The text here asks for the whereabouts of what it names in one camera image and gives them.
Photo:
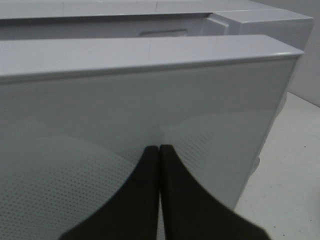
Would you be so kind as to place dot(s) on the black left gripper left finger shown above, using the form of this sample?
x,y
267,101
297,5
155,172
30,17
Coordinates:
x,y
132,212

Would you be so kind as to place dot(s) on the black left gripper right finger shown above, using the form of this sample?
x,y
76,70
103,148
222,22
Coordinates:
x,y
191,213

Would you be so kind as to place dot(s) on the white microwave door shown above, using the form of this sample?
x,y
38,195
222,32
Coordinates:
x,y
76,115

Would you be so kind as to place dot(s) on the white microwave oven body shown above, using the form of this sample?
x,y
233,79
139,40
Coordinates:
x,y
250,22

